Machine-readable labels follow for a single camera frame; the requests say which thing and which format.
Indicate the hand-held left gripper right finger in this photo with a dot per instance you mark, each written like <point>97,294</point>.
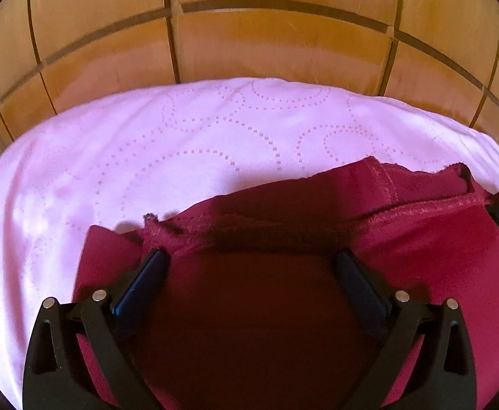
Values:
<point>360,288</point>

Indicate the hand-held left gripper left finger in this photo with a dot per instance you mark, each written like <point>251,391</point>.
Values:
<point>140,284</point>

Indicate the maroon embroidered sweater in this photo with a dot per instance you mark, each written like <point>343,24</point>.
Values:
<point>275,307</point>

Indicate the pink dotted blanket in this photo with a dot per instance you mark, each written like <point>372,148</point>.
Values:
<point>147,145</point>

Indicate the wooden wardrobe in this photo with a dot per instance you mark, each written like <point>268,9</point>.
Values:
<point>275,42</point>

